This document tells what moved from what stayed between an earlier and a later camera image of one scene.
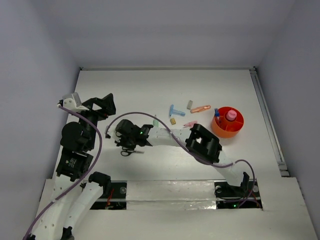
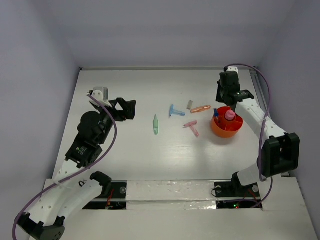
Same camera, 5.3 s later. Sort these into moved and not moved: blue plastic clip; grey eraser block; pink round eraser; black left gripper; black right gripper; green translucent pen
Moved: black left gripper; black right gripper
Not moved: grey eraser block; pink round eraser; blue plastic clip; green translucent pen
